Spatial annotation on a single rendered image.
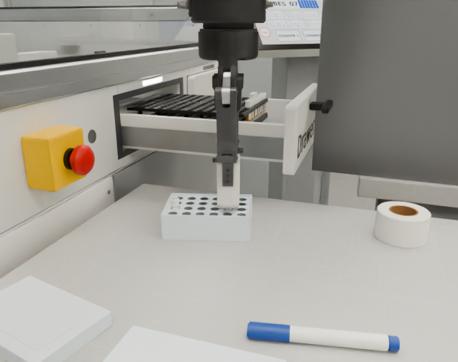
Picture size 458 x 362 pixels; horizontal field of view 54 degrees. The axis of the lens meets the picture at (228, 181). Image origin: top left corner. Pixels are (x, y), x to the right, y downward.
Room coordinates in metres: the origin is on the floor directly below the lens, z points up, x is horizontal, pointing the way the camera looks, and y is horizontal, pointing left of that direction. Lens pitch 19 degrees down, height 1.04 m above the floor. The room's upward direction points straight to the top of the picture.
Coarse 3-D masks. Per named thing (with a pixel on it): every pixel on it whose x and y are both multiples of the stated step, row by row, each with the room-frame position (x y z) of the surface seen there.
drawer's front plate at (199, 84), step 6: (204, 72) 1.15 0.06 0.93; (210, 72) 1.15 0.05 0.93; (216, 72) 1.20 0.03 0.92; (192, 78) 1.05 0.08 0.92; (198, 78) 1.08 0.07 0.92; (204, 78) 1.11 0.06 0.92; (210, 78) 1.15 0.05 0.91; (192, 84) 1.05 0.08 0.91; (198, 84) 1.08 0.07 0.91; (204, 84) 1.11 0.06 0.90; (210, 84) 1.15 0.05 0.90; (192, 90) 1.05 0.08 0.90; (198, 90) 1.07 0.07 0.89; (204, 90) 1.11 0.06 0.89; (210, 90) 1.15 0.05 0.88
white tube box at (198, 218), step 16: (192, 208) 0.59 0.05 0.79; (208, 208) 0.59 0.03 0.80; (240, 208) 0.59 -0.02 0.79; (176, 224) 0.56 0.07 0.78; (192, 224) 0.55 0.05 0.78; (208, 224) 0.55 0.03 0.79; (224, 224) 0.55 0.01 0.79; (240, 224) 0.55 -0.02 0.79; (192, 240) 0.56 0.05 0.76; (208, 240) 0.55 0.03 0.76; (224, 240) 0.55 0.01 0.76; (240, 240) 0.55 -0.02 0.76
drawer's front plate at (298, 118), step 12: (312, 84) 0.91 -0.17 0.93; (300, 96) 0.75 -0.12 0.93; (312, 96) 0.82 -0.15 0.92; (288, 108) 0.66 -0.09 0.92; (300, 108) 0.69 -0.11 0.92; (288, 120) 0.66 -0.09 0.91; (300, 120) 0.70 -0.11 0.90; (312, 120) 0.84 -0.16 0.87; (288, 132) 0.66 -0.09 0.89; (300, 132) 0.70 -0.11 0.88; (312, 132) 0.85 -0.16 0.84; (288, 144) 0.66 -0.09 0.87; (300, 144) 0.71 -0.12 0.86; (288, 156) 0.66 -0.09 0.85; (300, 156) 0.71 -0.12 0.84; (288, 168) 0.66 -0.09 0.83
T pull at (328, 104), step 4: (328, 100) 0.81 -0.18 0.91; (312, 104) 0.78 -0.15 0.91; (316, 104) 0.78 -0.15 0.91; (320, 104) 0.78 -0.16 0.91; (324, 104) 0.77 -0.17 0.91; (328, 104) 0.77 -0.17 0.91; (332, 104) 0.81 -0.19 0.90; (312, 108) 0.78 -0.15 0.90; (316, 108) 0.78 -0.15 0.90; (320, 108) 0.78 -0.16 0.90; (324, 108) 0.75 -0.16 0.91; (328, 108) 0.75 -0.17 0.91; (324, 112) 0.75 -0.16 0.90; (328, 112) 0.75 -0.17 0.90
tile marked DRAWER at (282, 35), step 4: (276, 32) 1.62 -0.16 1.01; (280, 32) 1.62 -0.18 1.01; (284, 32) 1.63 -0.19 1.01; (288, 32) 1.64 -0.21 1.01; (292, 32) 1.64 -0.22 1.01; (296, 32) 1.65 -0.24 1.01; (280, 36) 1.61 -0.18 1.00; (284, 36) 1.62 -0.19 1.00; (288, 36) 1.63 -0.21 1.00; (292, 36) 1.63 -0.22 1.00; (296, 36) 1.64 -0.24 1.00; (300, 36) 1.64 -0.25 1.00; (280, 40) 1.60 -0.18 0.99; (284, 40) 1.61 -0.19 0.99; (288, 40) 1.61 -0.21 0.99; (292, 40) 1.62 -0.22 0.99; (296, 40) 1.62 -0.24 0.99; (300, 40) 1.63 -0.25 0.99
